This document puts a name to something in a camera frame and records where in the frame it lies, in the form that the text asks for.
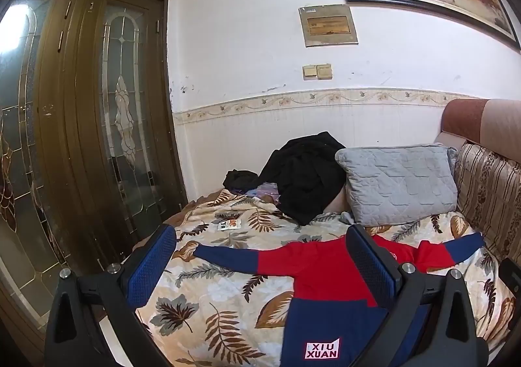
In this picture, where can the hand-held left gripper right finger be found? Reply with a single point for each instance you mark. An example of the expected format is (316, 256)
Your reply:
(368, 267)

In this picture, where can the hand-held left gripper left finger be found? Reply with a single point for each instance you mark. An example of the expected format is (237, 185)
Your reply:
(152, 261)

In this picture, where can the red and blue sweater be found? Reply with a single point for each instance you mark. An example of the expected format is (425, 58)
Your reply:
(317, 265)

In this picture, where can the leaf print blanket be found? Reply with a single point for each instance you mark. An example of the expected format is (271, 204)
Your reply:
(211, 281)

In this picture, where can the peach cushion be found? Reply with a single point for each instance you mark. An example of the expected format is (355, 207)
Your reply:
(337, 200)

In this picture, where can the small white card packet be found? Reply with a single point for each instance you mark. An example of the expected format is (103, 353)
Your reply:
(229, 224)

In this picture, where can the brown striped cushion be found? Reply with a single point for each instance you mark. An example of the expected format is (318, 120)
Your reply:
(492, 192)

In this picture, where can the grey quilted pillow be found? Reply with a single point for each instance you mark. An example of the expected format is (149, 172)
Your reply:
(399, 184)

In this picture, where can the black clothing pile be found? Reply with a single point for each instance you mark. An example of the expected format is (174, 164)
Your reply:
(305, 176)

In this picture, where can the small black cloth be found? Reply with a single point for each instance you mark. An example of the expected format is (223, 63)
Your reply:
(241, 180)

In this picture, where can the purple cloth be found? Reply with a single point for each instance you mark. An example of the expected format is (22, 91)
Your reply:
(266, 191)

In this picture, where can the wooden glass-panel door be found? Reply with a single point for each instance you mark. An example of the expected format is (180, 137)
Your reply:
(122, 127)
(24, 147)

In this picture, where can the brown and pink headboard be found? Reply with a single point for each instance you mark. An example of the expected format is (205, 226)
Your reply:
(476, 119)

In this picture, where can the cream light switch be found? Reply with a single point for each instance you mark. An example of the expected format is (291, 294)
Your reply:
(310, 72)
(325, 71)

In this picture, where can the metal wall panel cover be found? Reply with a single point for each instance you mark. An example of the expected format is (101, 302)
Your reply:
(329, 25)

